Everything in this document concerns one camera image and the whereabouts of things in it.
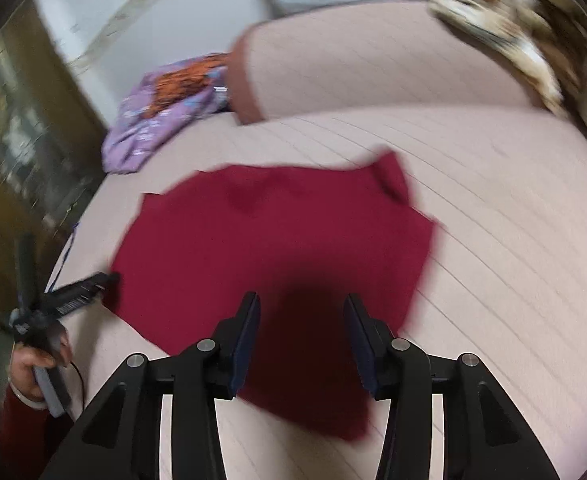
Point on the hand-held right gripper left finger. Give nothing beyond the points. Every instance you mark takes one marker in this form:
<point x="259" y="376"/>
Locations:
<point x="246" y="345"/>

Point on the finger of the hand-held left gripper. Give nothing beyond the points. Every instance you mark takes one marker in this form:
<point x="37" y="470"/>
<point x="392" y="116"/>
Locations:
<point x="26" y="270"/>
<point x="80" y="295"/>

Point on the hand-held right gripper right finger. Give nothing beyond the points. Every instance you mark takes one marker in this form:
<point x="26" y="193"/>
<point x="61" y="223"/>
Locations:
<point x="361" y="350"/>

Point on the dark red shirt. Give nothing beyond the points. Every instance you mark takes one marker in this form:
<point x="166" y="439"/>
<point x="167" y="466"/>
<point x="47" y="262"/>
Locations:
<point x="273" y="240"/>

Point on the person's left forearm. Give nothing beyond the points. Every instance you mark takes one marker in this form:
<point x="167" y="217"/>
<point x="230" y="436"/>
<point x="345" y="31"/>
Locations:
<point x="28" y="435"/>

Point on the person's left hand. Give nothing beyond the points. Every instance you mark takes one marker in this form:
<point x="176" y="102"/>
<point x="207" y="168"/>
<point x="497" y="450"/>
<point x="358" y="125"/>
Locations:
<point x="25" y="367"/>

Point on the wooden glass door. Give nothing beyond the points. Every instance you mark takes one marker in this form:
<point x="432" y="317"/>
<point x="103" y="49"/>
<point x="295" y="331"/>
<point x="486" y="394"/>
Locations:
<point x="28" y="160"/>

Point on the purple floral cloth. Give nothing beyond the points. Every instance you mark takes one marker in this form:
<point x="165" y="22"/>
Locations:
<point x="138" y="130"/>

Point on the pink quilted bed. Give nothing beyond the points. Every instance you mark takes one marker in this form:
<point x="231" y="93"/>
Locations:
<point x="498" y="210"/>

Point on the orange black patterned cloth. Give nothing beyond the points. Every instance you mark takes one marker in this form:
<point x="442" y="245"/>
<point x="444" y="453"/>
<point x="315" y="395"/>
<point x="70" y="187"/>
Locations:
<point x="183" y="80"/>

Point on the pink bolster pillow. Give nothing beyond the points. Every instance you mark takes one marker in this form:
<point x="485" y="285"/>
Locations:
<point x="373" y="60"/>

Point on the beige floral cloth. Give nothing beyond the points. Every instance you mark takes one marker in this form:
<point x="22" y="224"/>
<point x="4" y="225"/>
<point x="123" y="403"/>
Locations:
<point x="503" y="25"/>

